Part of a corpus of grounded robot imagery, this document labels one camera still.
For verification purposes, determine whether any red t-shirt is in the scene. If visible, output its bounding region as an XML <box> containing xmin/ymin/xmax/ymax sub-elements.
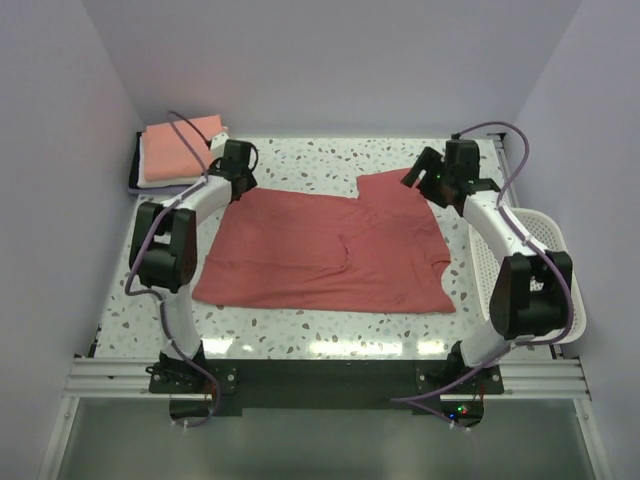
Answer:
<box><xmin>192</xmin><ymin>169</ymin><xmax>455</xmax><ymax>314</ymax></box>

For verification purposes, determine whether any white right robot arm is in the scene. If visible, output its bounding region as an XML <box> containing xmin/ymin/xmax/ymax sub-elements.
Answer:
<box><xmin>401</xmin><ymin>139</ymin><xmax>574</xmax><ymax>393</ymax></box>

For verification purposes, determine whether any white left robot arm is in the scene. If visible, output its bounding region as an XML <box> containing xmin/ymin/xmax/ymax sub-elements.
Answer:
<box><xmin>124</xmin><ymin>140</ymin><xmax>259</xmax><ymax>392</ymax></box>

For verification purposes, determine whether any folded salmon pink t-shirt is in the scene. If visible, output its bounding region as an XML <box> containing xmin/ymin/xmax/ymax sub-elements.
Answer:
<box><xmin>140</xmin><ymin>115</ymin><xmax>227</xmax><ymax>187</ymax></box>

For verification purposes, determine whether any folded lavender t-shirt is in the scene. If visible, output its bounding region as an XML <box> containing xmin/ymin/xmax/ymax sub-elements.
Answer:
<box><xmin>127</xmin><ymin>186</ymin><xmax>184</xmax><ymax>195</ymax></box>

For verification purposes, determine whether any folded black t-shirt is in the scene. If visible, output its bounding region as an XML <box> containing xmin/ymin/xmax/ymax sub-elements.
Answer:
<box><xmin>127</xmin><ymin>132</ymin><xmax>142</xmax><ymax>195</ymax></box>

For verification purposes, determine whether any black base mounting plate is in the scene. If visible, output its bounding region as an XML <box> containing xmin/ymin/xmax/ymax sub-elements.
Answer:
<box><xmin>148</xmin><ymin>355</ymin><xmax>505</xmax><ymax>417</ymax></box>

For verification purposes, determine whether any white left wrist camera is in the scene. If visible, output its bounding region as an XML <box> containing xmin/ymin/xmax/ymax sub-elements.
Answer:
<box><xmin>209</xmin><ymin>131</ymin><xmax>230</xmax><ymax>158</ymax></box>

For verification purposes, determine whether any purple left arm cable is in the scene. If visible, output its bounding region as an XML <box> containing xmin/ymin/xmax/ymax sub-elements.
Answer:
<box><xmin>123</xmin><ymin>109</ymin><xmax>221</xmax><ymax>429</ymax></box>

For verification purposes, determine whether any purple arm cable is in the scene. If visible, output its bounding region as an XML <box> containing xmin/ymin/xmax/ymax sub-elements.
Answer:
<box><xmin>390</xmin><ymin>120</ymin><xmax>574</xmax><ymax>419</ymax></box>
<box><xmin>123</xmin><ymin>109</ymin><xmax>221</xmax><ymax>429</ymax></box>

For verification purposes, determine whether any aluminium right side rail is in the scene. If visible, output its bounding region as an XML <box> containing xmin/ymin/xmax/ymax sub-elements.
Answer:
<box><xmin>486</xmin><ymin>132</ymin><xmax>519</xmax><ymax>207</ymax></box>

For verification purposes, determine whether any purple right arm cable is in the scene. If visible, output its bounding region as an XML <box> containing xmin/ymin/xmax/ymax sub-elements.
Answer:
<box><xmin>390</xmin><ymin>120</ymin><xmax>574</xmax><ymax>419</ymax></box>

